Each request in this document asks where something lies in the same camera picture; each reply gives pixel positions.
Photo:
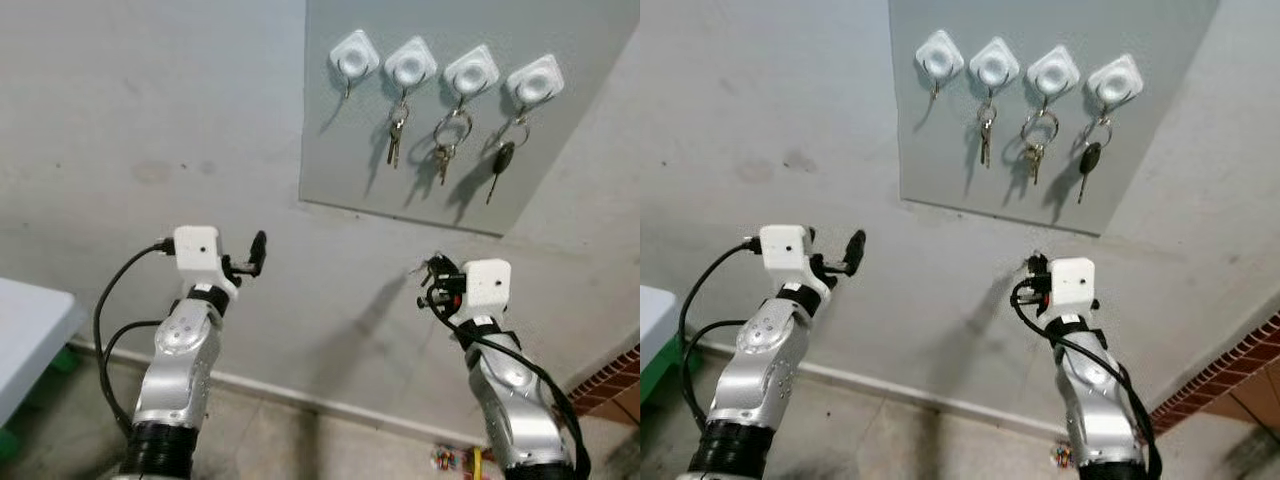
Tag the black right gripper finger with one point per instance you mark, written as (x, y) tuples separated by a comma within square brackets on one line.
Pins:
[(1034, 262), (430, 268)]

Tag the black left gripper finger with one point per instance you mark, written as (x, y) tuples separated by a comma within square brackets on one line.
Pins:
[(258, 252), (856, 252)]

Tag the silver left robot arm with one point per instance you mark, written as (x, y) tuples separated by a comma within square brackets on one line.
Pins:
[(760, 360), (180, 360)]

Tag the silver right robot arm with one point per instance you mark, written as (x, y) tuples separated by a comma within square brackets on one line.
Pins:
[(1095, 400), (515, 400)]

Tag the large keyring with keys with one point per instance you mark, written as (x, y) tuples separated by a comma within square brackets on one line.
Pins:
[(1033, 158), (442, 158)]

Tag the pair of silver keys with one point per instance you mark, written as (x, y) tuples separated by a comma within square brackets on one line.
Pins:
[(986, 135), (395, 135)]

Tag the black car key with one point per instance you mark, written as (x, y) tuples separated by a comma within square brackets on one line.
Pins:
[(1090, 158), (503, 158)]

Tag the white skirting strip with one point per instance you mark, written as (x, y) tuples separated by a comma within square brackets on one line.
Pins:
[(920, 390), (330, 405)]

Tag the white table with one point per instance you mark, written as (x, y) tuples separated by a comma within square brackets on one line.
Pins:
[(30, 335), (655, 320)]

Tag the red brick strip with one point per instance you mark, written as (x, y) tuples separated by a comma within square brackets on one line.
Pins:
[(1220, 375), (610, 380)]

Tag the green table leg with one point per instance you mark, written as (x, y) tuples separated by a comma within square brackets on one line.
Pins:
[(660, 375), (65, 358)]

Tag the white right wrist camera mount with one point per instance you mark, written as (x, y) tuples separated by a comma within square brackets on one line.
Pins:
[(488, 285), (1070, 283)]

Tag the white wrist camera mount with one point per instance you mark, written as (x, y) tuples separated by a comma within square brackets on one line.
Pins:
[(1070, 283), (197, 250), (488, 285), (784, 250)]

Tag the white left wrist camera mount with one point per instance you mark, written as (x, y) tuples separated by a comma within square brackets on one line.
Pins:
[(197, 250), (784, 250)]

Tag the grey wall board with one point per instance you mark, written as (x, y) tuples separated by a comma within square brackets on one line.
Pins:
[(340, 140), (930, 140)]

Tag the white square wall hook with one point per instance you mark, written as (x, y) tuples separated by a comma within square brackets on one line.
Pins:
[(939, 58), (994, 66), (1114, 83), (411, 66), (1053, 74), (471, 73), (355, 56), (533, 83)]

